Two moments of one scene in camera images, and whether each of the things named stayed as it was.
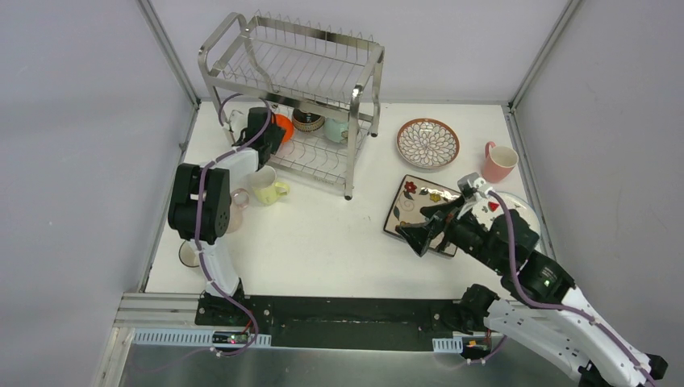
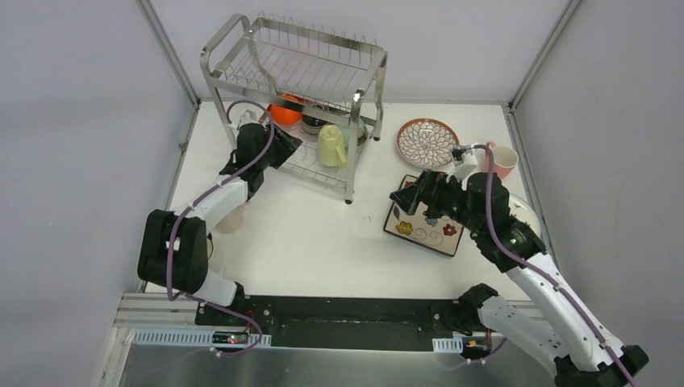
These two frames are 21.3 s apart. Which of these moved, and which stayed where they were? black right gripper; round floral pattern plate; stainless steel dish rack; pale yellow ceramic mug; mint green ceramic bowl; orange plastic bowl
Moved: orange plastic bowl; pale yellow ceramic mug; mint green ceramic bowl; black right gripper
Stayed: round floral pattern plate; stainless steel dish rack
